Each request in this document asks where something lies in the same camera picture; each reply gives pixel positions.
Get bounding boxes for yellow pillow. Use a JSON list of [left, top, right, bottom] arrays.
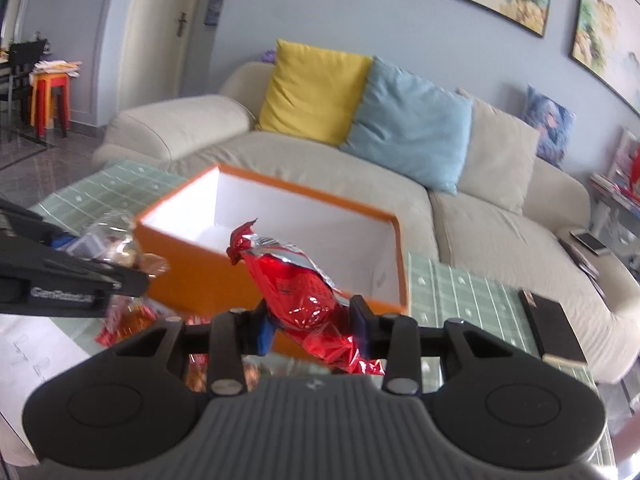
[[255, 38, 374, 147]]

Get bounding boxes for black dining chair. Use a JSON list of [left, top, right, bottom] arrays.
[[0, 39, 49, 137]]

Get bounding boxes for clear-wrapped brown snack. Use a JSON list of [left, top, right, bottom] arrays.
[[80, 211, 172, 279]]

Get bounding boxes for orange cardboard box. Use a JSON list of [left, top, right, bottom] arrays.
[[134, 162, 411, 361]]

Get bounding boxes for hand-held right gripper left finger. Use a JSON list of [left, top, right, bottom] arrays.
[[119, 300, 275, 396]]

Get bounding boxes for beige sofa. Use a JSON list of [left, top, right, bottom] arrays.
[[91, 60, 640, 386]]

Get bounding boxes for small blue wall picture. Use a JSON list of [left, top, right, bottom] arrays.
[[203, 0, 229, 27]]

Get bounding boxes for red foil snack packet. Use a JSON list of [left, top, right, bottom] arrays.
[[226, 218, 387, 376]]

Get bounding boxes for beige pillow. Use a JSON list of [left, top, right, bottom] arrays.
[[456, 88, 542, 216]]

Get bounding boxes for light blue pillow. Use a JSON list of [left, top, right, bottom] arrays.
[[339, 56, 474, 196]]

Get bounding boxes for blue printed pillow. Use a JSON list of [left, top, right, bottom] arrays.
[[521, 84, 577, 170]]

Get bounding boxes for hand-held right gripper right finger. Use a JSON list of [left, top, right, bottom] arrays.
[[349, 294, 506, 395]]

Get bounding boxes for red orange snack packet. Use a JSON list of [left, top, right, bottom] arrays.
[[94, 294, 174, 348]]

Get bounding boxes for papers on stool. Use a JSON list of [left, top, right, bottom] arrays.
[[32, 59, 84, 80]]

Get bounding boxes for smartphone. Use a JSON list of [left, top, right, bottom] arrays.
[[569, 229, 610, 257]]

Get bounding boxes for side table with magazines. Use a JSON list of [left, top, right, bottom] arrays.
[[586, 127, 640, 273]]

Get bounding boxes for white door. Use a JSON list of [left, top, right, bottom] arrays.
[[116, 0, 223, 113]]

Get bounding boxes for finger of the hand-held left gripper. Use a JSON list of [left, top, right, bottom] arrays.
[[0, 197, 76, 252], [0, 232, 151, 298]]

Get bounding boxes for dark remote control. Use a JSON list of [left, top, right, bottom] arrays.
[[556, 236, 602, 282]]

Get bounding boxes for stacked red orange stools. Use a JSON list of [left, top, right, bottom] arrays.
[[29, 72, 71, 139]]

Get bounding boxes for white paper sheet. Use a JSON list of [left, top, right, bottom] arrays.
[[0, 310, 118, 467]]

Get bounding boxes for black flat box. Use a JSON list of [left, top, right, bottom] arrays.
[[517, 287, 589, 367]]

